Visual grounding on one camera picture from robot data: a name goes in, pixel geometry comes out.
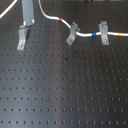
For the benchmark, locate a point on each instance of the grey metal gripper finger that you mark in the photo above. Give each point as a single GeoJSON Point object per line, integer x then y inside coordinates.
{"type": "Point", "coordinates": [28, 12]}

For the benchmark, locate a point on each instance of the grey left cable clip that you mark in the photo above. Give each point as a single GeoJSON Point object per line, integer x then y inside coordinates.
{"type": "Point", "coordinates": [23, 31]}

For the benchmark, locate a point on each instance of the grey cable clip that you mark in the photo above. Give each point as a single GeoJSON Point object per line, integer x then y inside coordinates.
{"type": "Point", "coordinates": [23, 31]}
{"type": "Point", "coordinates": [74, 28]}
{"type": "Point", "coordinates": [103, 27]}

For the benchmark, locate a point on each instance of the grey middle cable clip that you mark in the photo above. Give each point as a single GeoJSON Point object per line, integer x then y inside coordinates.
{"type": "Point", "coordinates": [74, 28]}

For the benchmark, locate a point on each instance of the grey right cable clip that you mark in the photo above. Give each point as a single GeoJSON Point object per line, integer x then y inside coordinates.
{"type": "Point", "coordinates": [103, 27]}

